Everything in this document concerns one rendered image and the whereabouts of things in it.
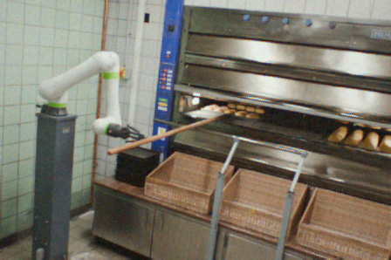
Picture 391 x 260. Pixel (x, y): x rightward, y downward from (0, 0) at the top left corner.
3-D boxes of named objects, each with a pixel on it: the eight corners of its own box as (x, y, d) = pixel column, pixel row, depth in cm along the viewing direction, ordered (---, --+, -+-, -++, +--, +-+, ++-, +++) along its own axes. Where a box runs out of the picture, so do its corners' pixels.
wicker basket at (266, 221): (235, 198, 330) (239, 167, 325) (302, 218, 307) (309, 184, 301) (211, 217, 287) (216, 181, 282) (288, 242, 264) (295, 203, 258)
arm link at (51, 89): (30, 86, 250) (103, 47, 242) (41, 84, 266) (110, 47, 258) (41, 105, 251) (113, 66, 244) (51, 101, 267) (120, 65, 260)
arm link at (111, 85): (99, 78, 266) (112, 78, 261) (109, 78, 276) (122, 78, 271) (102, 132, 273) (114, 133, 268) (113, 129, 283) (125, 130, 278)
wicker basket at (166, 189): (172, 180, 357) (175, 150, 351) (230, 196, 333) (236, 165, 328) (142, 195, 314) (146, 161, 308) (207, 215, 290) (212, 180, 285)
